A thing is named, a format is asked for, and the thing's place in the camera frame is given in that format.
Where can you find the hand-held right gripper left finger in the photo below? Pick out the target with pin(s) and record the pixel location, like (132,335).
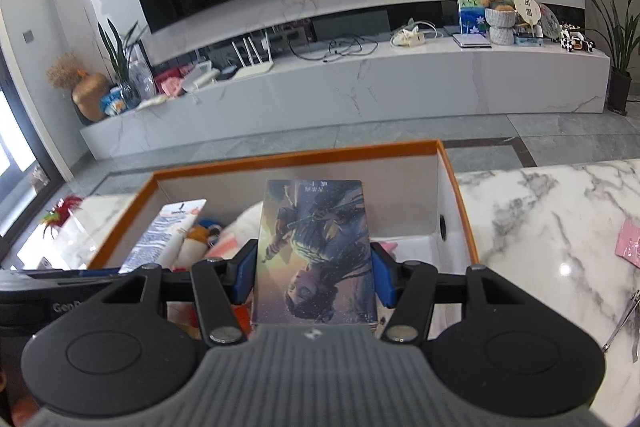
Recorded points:
(245,268)

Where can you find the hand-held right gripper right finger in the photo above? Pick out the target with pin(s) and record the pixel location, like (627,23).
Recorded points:
(384,278)

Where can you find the brown bear plush blue outfit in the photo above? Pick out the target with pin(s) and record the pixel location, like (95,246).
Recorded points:
(200,234)

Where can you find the illustrated card box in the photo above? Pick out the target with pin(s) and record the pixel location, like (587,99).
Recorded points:
(315,257)

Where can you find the white squeeze tube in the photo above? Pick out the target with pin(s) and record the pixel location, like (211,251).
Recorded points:
(165,237)

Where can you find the orange cardboard box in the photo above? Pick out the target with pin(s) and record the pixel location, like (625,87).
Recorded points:
(300,168)

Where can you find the red feather toy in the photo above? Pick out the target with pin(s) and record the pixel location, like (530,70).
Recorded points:
(62,212)

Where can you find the white marble tv console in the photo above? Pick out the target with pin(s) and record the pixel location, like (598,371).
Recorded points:
(400,87)

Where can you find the pink packet on console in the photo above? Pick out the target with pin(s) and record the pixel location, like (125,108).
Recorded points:
(169,86)

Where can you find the white router with antennas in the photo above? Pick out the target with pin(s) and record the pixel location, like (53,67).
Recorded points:
(255,69)

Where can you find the blue snack bag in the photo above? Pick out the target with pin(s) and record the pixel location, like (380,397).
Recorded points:
(112,103)

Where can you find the gold vase with dried flowers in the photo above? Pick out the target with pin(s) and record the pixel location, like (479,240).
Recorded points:
(90,94)

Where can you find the metal nail clippers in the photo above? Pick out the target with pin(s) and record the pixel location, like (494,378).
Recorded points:
(620,323)

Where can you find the green plant in glass vase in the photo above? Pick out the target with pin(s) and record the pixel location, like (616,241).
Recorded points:
(120,57)

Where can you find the pink foil packet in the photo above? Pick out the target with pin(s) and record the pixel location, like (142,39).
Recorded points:
(630,244)

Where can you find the flat white laptop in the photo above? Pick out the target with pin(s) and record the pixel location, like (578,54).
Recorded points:
(472,41)

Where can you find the green flower painting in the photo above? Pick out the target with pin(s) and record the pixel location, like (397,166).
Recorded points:
(467,7)

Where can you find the tall green potted plant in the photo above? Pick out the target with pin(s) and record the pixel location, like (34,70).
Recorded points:
(619,89)

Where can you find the round white paper fan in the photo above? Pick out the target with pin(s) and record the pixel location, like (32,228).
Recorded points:
(527,9)

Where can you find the patterned round fan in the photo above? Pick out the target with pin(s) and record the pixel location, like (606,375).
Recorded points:
(551,21)

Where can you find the grey wall switch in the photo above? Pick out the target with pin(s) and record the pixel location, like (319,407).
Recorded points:
(28,36)

